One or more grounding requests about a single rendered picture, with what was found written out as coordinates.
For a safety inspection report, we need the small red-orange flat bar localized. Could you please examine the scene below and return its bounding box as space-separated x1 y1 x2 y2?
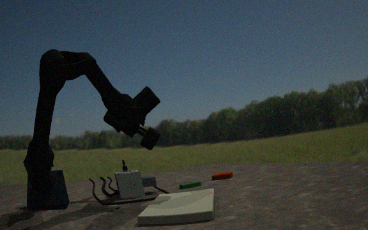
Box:
212 172 233 180

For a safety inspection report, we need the small green flat bar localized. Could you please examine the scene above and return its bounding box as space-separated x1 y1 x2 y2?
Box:
180 181 201 189

